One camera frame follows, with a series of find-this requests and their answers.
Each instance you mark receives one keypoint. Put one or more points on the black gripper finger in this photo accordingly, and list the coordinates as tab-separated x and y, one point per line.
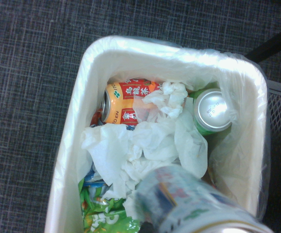
147	227

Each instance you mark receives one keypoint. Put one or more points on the slim silver blue drink can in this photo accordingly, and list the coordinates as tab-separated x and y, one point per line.
191	206

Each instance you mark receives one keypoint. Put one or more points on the white plastic trash bin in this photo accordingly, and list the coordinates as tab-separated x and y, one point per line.
65	145

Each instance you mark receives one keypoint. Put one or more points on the clear plastic bin liner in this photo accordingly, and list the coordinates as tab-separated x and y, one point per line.
240	145

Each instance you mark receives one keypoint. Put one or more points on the orange tea can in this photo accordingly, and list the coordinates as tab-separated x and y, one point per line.
121	97

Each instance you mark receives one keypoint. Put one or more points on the green can silver bottom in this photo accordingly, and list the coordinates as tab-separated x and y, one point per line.
212	109

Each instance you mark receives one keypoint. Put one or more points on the green snack wrapper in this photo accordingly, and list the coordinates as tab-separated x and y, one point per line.
106	216

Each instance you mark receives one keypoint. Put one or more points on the blue white wrapper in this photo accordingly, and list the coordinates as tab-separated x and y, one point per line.
94	178

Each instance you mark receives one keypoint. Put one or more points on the large white crumpled tissue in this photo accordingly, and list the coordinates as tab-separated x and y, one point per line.
155	145

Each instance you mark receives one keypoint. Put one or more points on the red snack wrapper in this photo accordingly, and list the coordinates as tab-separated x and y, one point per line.
96	119

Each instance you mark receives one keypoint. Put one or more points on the small white crumpled tissue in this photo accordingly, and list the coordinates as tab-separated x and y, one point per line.
172	99

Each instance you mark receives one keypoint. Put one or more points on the wooden coffee table black legs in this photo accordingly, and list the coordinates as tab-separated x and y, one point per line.
274	43

